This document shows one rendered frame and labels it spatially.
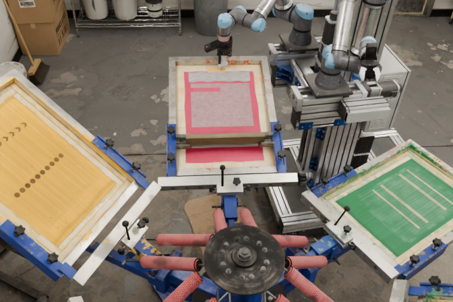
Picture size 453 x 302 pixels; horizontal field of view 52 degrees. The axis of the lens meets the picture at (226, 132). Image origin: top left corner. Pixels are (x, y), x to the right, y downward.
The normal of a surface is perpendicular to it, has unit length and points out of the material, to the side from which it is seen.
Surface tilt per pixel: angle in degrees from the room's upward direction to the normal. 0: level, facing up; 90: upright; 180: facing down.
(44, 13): 90
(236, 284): 0
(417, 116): 0
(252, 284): 0
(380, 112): 90
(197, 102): 17
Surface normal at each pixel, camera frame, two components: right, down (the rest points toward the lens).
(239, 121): 0.06, -0.54
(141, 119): 0.04, -0.76
